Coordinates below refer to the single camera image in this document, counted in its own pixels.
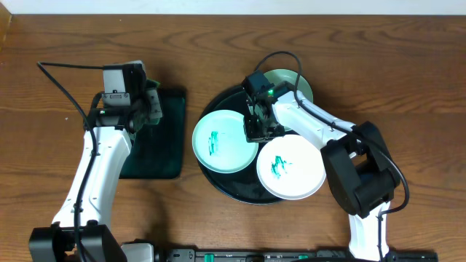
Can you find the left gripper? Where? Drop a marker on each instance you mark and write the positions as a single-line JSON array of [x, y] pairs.
[[153, 105]]

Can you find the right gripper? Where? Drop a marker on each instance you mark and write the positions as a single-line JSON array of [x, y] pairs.
[[252, 135]]

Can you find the light green plate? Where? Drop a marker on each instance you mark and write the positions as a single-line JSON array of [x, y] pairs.
[[302, 85], [219, 142]]

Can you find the white plate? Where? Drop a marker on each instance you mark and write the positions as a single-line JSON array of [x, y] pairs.
[[290, 168]]

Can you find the green yellow sponge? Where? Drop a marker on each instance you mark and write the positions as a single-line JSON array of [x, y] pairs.
[[152, 84]]

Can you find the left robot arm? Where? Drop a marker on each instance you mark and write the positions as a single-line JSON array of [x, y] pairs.
[[81, 230]]

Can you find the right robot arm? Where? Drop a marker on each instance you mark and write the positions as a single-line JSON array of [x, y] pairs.
[[361, 175]]

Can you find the black rectangular tray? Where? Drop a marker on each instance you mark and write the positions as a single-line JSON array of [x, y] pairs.
[[157, 152]]

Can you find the round black tray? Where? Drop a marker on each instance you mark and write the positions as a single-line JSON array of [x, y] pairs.
[[244, 186]]

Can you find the light green plate top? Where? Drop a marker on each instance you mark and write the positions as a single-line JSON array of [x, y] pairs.
[[302, 85]]

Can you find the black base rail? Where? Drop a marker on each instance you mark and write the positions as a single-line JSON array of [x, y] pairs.
[[276, 255]]

